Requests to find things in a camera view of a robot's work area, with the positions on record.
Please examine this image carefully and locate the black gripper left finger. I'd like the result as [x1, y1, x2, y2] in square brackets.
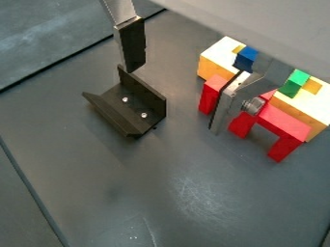
[100, 0, 146, 73]

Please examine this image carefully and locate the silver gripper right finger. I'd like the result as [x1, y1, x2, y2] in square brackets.
[209, 52, 294, 134]

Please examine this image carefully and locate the red wooden block object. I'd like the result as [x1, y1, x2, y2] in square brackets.
[199, 74, 312, 162]

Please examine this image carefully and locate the yellow wooden board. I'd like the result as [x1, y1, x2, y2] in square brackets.
[198, 37, 330, 141]

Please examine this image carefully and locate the green wooden block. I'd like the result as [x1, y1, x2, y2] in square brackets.
[278, 69, 310, 98]

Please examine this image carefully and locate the blue wooden block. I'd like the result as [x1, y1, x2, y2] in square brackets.
[234, 46, 258, 72]

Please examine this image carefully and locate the black angled bracket holder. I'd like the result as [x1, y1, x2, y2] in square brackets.
[83, 65, 166, 138]

